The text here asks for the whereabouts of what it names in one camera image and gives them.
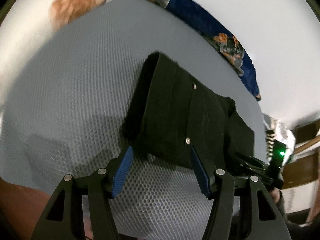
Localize black pants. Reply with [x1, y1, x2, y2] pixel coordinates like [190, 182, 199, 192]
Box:
[122, 52, 254, 173]

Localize person's right hand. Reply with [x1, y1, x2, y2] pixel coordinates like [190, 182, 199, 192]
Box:
[270, 188, 285, 216]

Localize wooden wardrobe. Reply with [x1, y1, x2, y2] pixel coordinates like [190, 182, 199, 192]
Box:
[282, 120, 319, 189]

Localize black white zigzag cloth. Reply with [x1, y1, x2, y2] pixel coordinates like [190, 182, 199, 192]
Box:
[265, 129, 276, 161]

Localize white dotted pillow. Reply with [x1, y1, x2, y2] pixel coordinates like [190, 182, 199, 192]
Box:
[263, 114, 296, 166]

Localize grey mesh mattress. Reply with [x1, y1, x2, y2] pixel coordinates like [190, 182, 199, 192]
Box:
[1, 0, 266, 239]

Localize blue floral blanket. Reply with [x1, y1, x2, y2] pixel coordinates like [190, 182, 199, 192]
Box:
[148, 0, 261, 101]

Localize white floral pillow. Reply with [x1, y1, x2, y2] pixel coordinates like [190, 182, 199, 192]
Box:
[1, 0, 112, 108]

